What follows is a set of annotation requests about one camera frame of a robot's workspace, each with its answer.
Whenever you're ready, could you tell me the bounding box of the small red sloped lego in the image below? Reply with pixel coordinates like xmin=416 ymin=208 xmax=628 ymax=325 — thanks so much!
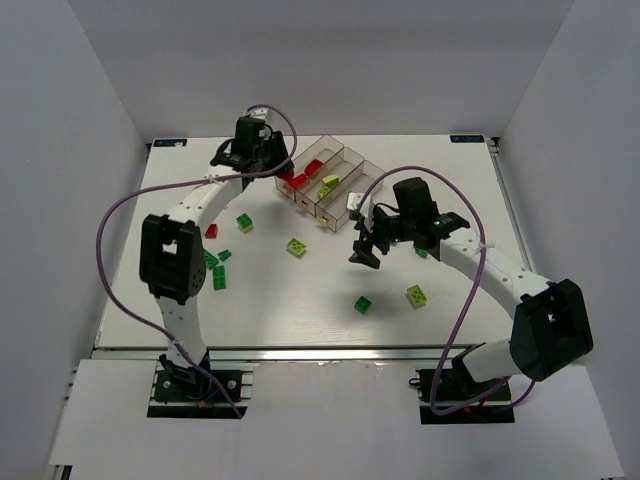
xmin=204 ymin=223 xmax=218 ymax=239

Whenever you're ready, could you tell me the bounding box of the aluminium front rail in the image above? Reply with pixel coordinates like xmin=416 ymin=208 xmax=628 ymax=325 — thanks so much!
xmin=94 ymin=346 xmax=564 ymax=364

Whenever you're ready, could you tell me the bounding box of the lime curved lego brick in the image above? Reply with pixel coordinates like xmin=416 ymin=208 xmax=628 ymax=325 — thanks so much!
xmin=322 ymin=174 xmax=340 ymax=189

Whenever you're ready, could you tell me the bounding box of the blue label sticker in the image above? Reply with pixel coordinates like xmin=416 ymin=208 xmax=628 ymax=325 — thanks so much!
xmin=449 ymin=134 xmax=485 ymax=144
xmin=152 ymin=138 xmax=187 ymax=148

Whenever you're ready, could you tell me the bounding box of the middle clear plastic bin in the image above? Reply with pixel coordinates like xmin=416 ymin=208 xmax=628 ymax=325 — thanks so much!
xmin=287 ymin=136 xmax=364 ymax=214

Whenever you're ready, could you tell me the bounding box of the red L lego stack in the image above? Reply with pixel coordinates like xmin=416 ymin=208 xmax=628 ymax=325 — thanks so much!
xmin=278 ymin=171 xmax=308 ymax=190

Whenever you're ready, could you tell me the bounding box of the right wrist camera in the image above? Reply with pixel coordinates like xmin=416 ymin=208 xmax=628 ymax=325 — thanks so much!
xmin=347 ymin=192 xmax=371 ymax=216

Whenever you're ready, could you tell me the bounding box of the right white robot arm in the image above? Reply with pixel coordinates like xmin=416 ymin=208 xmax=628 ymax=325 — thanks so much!
xmin=347 ymin=177 xmax=594 ymax=385

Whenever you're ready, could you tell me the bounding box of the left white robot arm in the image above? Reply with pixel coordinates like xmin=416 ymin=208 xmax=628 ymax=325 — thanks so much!
xmin=139 ymin=113 xmax=294 ymax=382

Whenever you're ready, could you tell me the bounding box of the right blue label sticker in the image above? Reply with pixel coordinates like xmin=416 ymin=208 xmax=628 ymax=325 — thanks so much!
xmin=449 ymin=134 xmax=485 ymax=144

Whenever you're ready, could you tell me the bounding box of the long green lego brick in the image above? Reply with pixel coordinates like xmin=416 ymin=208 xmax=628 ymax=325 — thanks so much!
xmin=212 ymin=265 xmax=227 ymax=291

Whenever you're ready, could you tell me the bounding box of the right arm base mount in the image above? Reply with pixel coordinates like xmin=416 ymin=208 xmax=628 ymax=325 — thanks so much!
xmin=408 ymin=368 xmax=515 ymax=425

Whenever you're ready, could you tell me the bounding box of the near clear plastic bin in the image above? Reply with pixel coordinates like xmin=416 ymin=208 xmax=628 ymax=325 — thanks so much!
xmin=316 ymin=160 xmax=384 ymax=232

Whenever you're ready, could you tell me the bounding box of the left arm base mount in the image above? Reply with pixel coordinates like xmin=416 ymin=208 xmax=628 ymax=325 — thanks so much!
xmin=147 ymin=354 xmax=253 ymax=420

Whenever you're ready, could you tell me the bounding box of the left blue label sticker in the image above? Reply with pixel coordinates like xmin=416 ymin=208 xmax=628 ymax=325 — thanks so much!
xmin=152 ymin=138 xmax=187 ymax=148

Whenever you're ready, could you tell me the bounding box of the green and lime lego stack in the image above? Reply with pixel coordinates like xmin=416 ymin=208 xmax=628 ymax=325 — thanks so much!
xmin=236 ymin=213 xmax=254 ymax=233

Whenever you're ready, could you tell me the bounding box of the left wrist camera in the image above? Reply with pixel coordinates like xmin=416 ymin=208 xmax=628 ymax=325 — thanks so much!
xmin=246 ymin=107 xmax=270 ymax=123

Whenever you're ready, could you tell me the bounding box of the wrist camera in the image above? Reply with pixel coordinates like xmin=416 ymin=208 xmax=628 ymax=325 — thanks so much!
xmin=246 ymin=107 xmax=270 ymax=123
xmin=347 ymin=192 xmax=371 ymax=216

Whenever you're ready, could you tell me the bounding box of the green lego brick bottom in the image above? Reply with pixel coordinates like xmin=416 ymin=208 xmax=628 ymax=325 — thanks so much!
xmin=354 ymin=296 xmax=372 ymax=315

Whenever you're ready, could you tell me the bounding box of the green flat lego left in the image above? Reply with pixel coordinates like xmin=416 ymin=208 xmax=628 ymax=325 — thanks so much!
xmin=203 ymin=250 xmax=219 ymax=270

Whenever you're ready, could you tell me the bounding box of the red curved lego brick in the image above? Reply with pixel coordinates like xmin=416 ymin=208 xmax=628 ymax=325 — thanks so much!
xmin=304 ymin=159 xmax=324 ymax=177

